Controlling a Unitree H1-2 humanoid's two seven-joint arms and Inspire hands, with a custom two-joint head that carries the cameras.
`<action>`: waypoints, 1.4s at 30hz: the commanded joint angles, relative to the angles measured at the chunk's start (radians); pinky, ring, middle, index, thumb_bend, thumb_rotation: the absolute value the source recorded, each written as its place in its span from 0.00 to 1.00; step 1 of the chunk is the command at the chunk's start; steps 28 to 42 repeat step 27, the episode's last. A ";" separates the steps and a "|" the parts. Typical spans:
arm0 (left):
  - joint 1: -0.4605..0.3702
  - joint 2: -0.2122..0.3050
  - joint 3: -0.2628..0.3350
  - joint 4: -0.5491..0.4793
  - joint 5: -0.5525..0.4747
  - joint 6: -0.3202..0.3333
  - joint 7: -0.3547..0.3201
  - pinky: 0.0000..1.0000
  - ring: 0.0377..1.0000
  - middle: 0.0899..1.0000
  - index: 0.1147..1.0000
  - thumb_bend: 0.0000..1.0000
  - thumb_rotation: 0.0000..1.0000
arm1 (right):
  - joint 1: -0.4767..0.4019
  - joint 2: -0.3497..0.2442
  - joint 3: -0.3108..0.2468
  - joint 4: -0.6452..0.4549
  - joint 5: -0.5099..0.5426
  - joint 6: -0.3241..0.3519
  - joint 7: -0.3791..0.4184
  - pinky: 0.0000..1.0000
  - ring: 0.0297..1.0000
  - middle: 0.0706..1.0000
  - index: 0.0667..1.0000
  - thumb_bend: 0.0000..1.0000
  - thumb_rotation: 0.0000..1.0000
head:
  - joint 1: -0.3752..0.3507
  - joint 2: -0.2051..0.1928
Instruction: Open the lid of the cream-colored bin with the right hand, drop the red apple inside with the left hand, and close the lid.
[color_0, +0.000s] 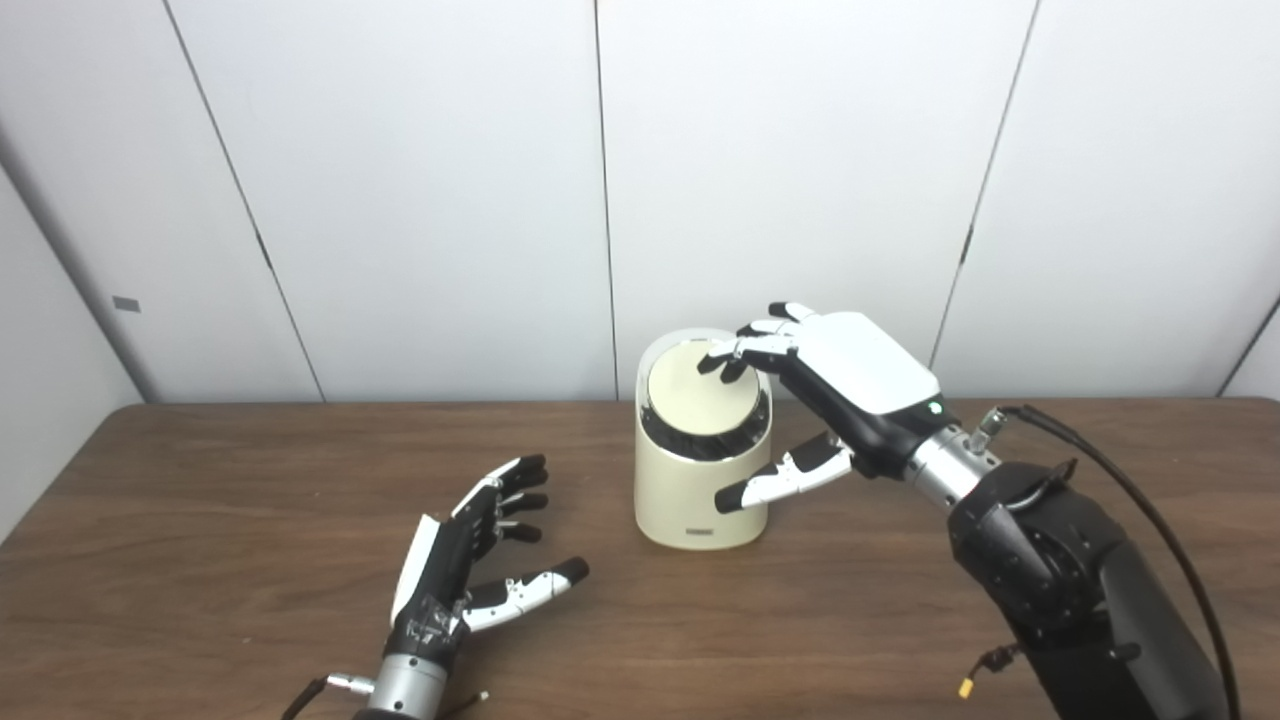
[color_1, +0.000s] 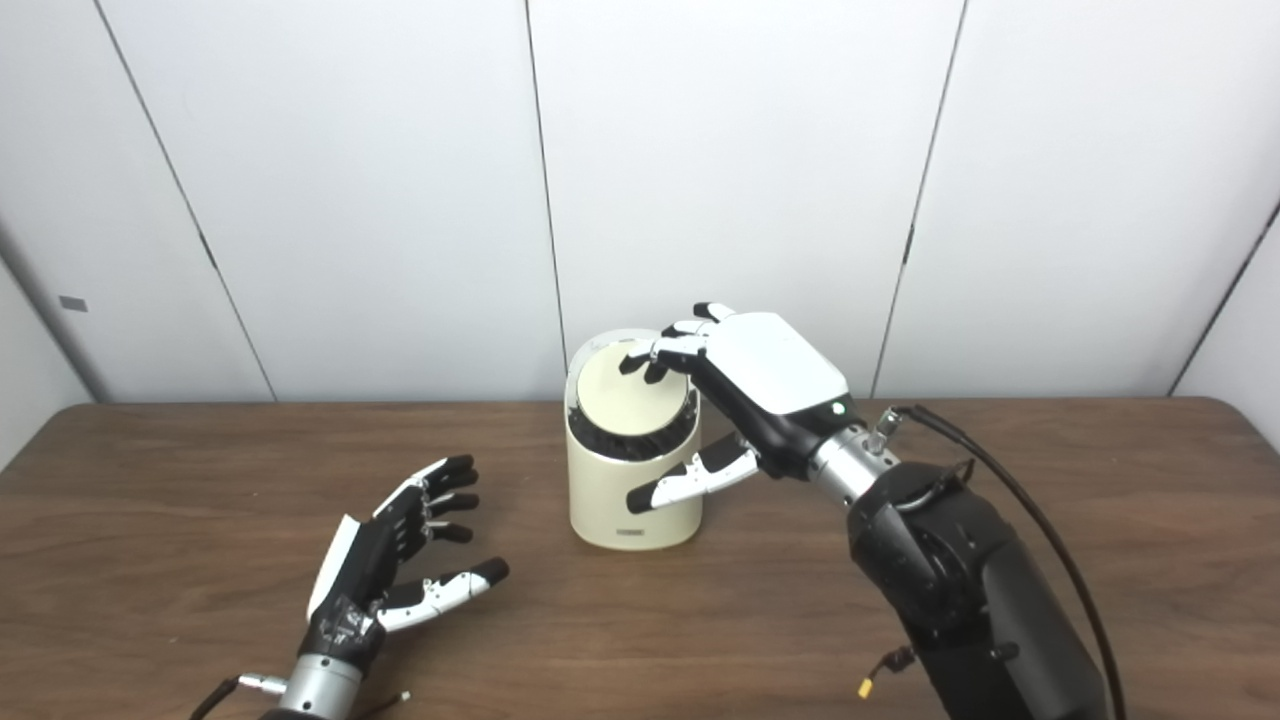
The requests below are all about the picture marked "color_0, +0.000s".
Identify white and black right hand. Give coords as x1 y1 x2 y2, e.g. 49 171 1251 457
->
697 301 949 515

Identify white and black left hand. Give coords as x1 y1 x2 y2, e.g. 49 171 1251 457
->
385 454 591 661

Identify cream round bin lid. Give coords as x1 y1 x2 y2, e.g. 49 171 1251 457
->
647 340 761 438

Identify cream-colored bin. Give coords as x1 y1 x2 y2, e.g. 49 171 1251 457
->
635 328 774 551

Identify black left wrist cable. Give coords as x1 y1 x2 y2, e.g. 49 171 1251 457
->
280 673 376 720

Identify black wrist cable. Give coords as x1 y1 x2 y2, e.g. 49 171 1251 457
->
280 673 376 720
975 404 1243 720

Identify thin yellow-tipped black wire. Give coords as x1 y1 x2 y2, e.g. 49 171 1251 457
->
958 645 1021 699

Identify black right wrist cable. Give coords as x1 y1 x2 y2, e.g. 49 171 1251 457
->
975 404 1243 720

